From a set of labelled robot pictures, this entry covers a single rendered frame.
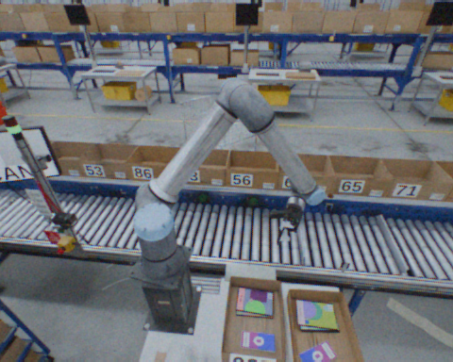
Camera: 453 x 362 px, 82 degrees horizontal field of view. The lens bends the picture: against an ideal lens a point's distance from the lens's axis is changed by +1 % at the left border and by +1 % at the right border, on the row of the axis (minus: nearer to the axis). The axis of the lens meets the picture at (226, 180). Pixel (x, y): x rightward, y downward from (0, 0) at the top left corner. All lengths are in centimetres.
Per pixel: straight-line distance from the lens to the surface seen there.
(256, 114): 93
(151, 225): 103
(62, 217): 177
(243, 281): 157
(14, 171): 189
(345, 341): 158
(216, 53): 604
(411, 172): 255
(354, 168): 236
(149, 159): 243
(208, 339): 150
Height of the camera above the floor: 213
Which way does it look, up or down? 36 degrees down
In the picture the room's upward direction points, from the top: 1 degrees counter-clockwise
